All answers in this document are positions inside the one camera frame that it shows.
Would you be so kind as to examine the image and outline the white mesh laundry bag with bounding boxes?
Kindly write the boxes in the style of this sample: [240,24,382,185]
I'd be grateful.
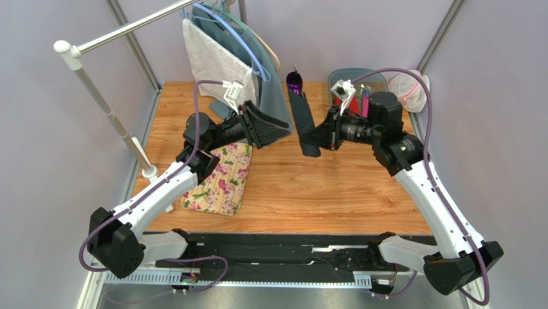
[388,73,427,113]

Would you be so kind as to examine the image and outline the grey plastic bin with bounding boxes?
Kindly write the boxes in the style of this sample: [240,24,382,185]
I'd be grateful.
[327,68,388,114]

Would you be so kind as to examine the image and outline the black paper napkin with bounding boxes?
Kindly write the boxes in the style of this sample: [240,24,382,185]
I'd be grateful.
[288,88,321,158]

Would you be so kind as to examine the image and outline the blue clothes hanger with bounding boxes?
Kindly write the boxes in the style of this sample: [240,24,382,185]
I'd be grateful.
[179,2,277,82]

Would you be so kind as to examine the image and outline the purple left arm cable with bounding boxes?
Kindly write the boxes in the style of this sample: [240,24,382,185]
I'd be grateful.
[78,79,236,294]

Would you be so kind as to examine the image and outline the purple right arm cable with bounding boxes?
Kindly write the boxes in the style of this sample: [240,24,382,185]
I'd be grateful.
[351,68,491,306]

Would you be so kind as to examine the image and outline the red napkin roll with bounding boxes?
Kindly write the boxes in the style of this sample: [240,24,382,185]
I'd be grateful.
[333,97,361,116]

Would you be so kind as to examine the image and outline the white towel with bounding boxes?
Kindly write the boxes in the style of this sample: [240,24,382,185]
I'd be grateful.
[182,19,260,107]

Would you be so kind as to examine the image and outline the teal hanging garment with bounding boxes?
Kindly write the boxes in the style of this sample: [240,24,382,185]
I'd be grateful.
[190,3,295,134]

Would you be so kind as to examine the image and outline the floral tray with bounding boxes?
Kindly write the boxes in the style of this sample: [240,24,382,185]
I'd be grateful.
[181,143,253,216]

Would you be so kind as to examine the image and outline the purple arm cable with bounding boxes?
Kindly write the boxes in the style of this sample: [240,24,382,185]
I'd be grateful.
[78,79,236,294]
[351,68,491,306]

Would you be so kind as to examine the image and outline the wooden clothes hanger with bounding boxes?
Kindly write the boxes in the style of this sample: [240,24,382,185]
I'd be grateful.
[244,24,282,73]

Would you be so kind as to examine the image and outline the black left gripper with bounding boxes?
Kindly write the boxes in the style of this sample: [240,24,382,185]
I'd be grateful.
[206,100,291,153]

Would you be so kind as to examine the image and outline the pink napkin roll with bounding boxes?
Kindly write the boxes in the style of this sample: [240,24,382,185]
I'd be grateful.
[361,87,371,117]

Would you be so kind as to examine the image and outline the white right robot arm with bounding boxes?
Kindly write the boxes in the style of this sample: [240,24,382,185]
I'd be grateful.
[302,92,504,295]

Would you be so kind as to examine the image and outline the white clothes rack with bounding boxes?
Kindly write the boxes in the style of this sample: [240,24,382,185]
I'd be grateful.
[53,0,202,214]

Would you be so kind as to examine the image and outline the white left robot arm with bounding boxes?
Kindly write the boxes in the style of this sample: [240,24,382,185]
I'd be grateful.
[81,100,290,279]

